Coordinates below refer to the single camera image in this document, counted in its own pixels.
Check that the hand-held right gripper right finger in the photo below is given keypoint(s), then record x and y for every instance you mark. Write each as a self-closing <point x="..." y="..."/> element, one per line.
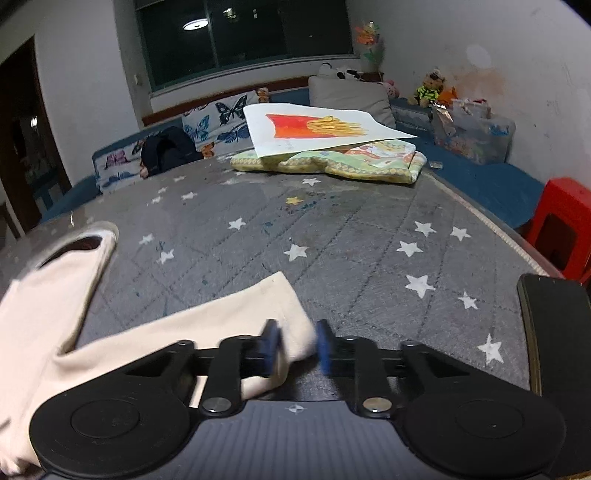
<point x="324" y="347"/>

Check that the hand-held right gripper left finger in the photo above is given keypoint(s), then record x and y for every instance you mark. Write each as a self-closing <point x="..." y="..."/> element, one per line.
<point x="270" y="347"/>

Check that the cream garment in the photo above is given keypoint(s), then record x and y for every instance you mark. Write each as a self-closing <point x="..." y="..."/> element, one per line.
<point x="138" y="341"/>

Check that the grey star-print mattress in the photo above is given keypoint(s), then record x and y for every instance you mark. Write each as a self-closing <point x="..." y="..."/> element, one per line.
<point x="346" y="240"/>

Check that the green patterned folded blanket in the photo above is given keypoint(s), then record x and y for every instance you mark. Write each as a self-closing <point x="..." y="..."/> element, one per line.
<point x="369" y="161"/>

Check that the fries drawing on white paper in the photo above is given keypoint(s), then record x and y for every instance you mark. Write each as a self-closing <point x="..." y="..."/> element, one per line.
<point x="295" y="136"/>

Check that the black clothing bundle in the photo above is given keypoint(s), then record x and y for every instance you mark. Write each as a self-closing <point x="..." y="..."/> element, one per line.
<point x="166" y="150"/>

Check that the butterfly print cushion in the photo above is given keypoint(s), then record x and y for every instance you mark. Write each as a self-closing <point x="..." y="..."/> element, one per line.
<point x="221" y="120"/>

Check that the black flat panel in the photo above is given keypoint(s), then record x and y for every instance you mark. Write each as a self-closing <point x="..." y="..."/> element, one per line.
<point x="561" y="350"/>

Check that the grey pillow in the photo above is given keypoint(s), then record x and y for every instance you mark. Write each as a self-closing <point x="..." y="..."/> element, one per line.
<point x="346" y="94"/>

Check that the clear plastic storage box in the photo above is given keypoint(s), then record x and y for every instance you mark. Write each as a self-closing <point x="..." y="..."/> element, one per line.
<point x="480" y="134"/>

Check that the pink plush toy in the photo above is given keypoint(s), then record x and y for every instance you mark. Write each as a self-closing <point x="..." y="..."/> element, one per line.
<point x="390" y="88"/>

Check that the panda plush toy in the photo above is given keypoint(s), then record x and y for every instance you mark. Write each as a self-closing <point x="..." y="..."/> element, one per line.
<point x="339" y="72"/>

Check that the teddy bear in yellow vest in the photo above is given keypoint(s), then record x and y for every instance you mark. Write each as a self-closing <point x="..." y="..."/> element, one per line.
<point x="427" y="90"/>

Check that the orange plush toy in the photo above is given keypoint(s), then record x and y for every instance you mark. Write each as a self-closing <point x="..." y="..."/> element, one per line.
<point x="448" y="97"/>

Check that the red plastic stool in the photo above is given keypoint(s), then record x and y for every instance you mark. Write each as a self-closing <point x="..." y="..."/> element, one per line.
<point x="565" y="203"/>

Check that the colourful paper flower decoration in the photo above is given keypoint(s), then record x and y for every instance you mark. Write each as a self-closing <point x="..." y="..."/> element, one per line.
<point x="369" y="44"/>

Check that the dark window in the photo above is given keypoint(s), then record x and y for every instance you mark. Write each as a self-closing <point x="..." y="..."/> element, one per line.
<point x="277" y="37"/>

